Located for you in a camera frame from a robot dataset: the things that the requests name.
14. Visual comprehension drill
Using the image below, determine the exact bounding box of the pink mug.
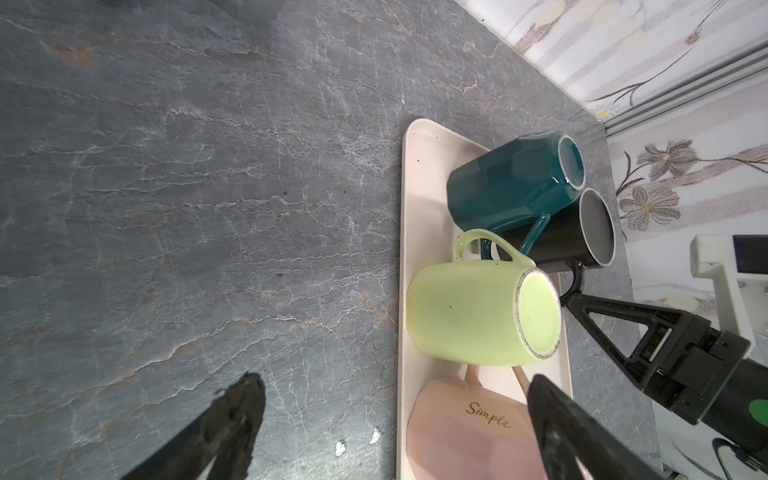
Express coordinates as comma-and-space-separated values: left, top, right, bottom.
396, 362, 546, 479

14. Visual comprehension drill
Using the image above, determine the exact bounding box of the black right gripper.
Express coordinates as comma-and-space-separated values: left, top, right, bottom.
563, 292, 752, 424

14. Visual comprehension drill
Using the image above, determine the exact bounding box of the light green mug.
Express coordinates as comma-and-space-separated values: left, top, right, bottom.
405, 229, 563, 366

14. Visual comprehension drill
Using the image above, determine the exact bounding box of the black mug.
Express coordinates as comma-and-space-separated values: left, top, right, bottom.
527, 188, 616, 302

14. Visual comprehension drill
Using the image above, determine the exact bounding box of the dark green mug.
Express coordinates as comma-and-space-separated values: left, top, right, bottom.
446, 130, 586, 254

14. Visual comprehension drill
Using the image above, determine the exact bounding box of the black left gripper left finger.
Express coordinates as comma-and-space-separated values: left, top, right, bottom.
124, 372, 266, 479

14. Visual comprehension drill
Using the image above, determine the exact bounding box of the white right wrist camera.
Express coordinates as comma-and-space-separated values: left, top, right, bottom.
690, 234, 767, 342

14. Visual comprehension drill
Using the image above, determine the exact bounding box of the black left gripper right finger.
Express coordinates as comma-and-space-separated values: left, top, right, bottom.
527, 374, 661, 480

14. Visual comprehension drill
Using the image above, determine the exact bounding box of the beige rectangular tray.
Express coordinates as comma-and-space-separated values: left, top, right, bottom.
395, 118, 574, 480

